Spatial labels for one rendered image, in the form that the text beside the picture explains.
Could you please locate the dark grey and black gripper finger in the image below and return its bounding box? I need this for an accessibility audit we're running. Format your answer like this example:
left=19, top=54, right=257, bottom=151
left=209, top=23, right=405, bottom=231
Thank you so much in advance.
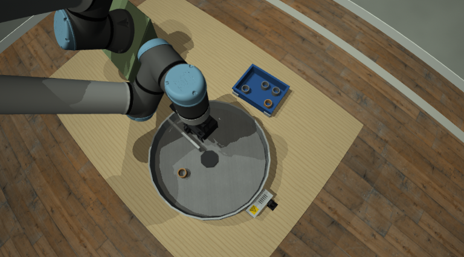
left=183, top=126, right=196, bottom=135

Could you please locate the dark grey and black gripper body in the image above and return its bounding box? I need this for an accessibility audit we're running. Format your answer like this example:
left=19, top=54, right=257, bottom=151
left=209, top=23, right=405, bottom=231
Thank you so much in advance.
left=184, top=115, right=218, bottom=142

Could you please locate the blue crate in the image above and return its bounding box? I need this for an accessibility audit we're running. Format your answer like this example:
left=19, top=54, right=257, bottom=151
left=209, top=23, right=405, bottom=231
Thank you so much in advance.
left=233, top=64, right=290, bottom=117

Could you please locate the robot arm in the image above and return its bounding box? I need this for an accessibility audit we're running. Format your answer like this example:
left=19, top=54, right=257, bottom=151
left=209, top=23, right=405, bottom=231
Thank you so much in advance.
left=0, top=0, right=210, bottom=125

